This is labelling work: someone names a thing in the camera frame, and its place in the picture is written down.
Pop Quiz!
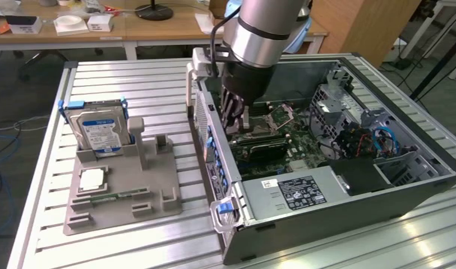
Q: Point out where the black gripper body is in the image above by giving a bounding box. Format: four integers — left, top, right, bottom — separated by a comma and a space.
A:
221, 62, 277, 106

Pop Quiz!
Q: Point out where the black graphics card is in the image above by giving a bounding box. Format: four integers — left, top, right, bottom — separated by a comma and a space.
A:
229, 139, 290, 165

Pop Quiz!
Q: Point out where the CPU socket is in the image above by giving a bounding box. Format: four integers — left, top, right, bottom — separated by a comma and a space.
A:
249, 117, 274, 136

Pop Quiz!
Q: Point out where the black labelled RAM stick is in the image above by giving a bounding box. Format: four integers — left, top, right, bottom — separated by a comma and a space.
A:
234, 134, 291, 146

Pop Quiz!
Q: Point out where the metal socket cover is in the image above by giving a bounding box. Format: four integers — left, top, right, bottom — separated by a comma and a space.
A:
266, 103, 294, 131

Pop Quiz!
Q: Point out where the green motherboard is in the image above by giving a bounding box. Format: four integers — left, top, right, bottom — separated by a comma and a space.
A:
215, 94, 336, 182

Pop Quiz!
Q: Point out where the white paper stack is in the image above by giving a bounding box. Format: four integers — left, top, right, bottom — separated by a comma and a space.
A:
194, 13, 226, 35

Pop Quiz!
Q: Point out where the brown cardboard box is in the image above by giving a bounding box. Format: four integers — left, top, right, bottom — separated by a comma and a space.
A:
207, 0, 233, 19

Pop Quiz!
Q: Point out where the grey power supply unit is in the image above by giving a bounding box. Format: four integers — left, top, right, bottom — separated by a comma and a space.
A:
241, 166, 352, 221

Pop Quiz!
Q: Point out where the wooden desk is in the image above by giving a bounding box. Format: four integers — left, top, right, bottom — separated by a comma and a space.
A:
0, 0, 330, 61

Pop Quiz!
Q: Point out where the hard disk in blue caddy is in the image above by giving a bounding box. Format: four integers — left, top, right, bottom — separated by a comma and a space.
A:
56, 98, 130, 158

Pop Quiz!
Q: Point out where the black lamp base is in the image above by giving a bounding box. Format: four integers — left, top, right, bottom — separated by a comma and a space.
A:
134, 0, 174, 21

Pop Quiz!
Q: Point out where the black plastic shroud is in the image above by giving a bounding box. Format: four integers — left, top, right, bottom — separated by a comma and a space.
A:
330, 161, 394, 196

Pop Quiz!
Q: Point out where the wooden cabinet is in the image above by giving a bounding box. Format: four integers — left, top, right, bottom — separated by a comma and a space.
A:
309, 0, 424, 68

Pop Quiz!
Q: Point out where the grey parts rack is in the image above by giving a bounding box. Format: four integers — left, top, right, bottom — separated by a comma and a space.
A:
62, 116, 182, 238

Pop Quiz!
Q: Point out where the green RAM stick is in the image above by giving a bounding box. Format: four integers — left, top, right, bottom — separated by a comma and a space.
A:
88, 191, 139, 204

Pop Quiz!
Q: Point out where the silver CPU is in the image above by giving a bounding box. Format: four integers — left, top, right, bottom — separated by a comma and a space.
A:
79, 170, 106, 192

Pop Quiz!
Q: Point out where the white labelled carton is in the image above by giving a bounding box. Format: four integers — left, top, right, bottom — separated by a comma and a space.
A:
86, 14, 115, 33

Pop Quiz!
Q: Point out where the metal disk bay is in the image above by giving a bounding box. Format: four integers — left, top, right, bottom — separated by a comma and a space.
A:
373, 147, 440, 186

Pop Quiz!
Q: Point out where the dark grey PC case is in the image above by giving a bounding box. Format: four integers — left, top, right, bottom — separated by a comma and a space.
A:
184, 57, 456, 266

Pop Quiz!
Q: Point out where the black stand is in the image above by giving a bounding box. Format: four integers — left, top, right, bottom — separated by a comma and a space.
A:
409, 0, 456, 102

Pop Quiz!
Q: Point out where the white box round insert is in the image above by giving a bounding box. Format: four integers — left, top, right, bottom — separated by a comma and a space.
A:
52, 15, 91, 36

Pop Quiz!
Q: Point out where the black chair base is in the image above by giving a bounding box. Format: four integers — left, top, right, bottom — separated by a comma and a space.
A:
16, 49, 70, 82

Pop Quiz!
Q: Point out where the white carton black lid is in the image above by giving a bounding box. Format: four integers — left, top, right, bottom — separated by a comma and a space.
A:
4, 15, 43, 35

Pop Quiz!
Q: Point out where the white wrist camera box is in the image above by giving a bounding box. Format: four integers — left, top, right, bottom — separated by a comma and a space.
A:
191, 47, 226, 81

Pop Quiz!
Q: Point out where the black camera cable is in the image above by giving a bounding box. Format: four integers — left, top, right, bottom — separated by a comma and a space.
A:
209, 13, 241, 74

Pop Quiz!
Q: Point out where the red wire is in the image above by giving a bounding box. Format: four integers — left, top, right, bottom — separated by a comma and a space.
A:
354, 133, 376, 157

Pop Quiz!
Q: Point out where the blue wire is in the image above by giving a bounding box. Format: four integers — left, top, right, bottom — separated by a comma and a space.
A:
373, 127, 401, 158

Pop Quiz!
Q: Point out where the white floor cable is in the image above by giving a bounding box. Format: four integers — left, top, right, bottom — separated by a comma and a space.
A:
0, 115, 48, 132

